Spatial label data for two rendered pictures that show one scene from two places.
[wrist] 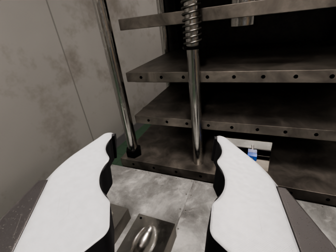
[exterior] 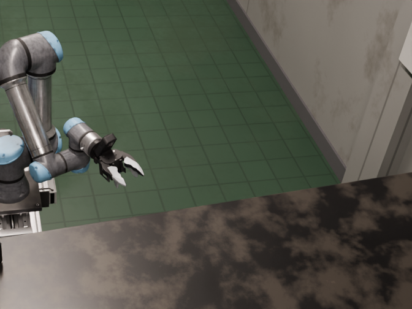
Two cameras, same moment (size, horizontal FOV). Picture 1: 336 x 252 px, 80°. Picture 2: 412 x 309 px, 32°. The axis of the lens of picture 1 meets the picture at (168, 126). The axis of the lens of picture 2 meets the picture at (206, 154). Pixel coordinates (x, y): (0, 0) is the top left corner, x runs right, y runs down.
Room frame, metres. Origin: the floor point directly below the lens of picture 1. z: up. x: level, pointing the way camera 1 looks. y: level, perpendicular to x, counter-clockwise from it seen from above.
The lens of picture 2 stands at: (1.34, -1.22, 2.95)
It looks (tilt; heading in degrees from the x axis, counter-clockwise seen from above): 38 degrees down; 128
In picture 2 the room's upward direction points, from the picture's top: 10 degrees clockwise
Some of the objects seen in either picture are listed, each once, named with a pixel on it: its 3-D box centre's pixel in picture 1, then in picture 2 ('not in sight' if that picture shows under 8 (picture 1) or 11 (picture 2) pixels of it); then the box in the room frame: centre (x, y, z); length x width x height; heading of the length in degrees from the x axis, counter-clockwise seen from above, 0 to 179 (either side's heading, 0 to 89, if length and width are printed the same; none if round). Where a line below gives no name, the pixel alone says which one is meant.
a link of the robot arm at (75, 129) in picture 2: not in sight; (80, 133); (-0.19, 0.03, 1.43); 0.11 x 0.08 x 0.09; 176
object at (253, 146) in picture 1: (244, 129); not in sight; (1.05, -0.46, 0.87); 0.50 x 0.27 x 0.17; 155
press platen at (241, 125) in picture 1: (238, 99); not in sight; (1.19, -0.47, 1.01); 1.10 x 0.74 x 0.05; 65
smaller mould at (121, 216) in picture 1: (104, 226); not in sight; (0.53, 0.30, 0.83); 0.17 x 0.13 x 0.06; 155
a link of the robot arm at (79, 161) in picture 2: not in sight; (75, 157); (-0.19, 0.01, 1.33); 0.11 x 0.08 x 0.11; 86
